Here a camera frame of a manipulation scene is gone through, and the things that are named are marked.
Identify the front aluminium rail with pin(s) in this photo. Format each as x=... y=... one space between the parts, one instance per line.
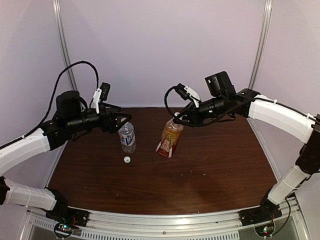
x=223 y=225

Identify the left circuit board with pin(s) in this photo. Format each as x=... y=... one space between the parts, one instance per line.
x=62 y=230

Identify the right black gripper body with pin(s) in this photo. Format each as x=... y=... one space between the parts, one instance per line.
x=199 y=119

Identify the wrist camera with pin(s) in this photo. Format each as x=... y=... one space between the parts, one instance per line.
x=100 y=95
x=187 y=93

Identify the right circuit board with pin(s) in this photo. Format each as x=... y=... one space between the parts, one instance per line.
x=264 y=230

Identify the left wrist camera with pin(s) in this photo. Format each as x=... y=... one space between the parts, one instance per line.
x=100 y=95

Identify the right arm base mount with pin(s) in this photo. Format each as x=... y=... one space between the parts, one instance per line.
x=266 y=211

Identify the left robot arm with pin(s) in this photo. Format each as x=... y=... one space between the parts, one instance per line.
x=68 y=120

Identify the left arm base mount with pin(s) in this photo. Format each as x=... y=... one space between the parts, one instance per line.
x=64 y=214

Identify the white water bottle cap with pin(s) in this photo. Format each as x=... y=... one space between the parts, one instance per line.
x=127 y=159

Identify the aluminium frame post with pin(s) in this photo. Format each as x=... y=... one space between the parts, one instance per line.
x=63 y=42
x=264 y=30

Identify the circuit board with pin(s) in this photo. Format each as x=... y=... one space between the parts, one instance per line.
x=62 y=230
x=264 y=230

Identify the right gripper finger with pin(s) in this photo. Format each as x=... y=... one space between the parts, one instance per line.
x=178 y=121
x=187 y=112

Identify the left aluminium frame post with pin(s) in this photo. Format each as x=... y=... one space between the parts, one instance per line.
x=63 y=42

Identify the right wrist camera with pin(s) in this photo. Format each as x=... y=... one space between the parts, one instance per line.
x=187 y=93

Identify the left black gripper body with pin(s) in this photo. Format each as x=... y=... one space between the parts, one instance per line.
x=107 y=127

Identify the brown tea bottle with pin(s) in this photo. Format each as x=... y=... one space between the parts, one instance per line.
x=169 y=139

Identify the right aluminium frame post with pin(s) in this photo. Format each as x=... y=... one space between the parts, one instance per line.
x=264 y=30

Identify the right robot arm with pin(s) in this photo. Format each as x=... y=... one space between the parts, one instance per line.
x=248 y=103

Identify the clear water bottle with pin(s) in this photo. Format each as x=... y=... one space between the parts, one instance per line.
x=127 y=138

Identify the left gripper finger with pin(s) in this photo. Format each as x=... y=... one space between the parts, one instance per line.
x=120 y=119
x=111 y=107

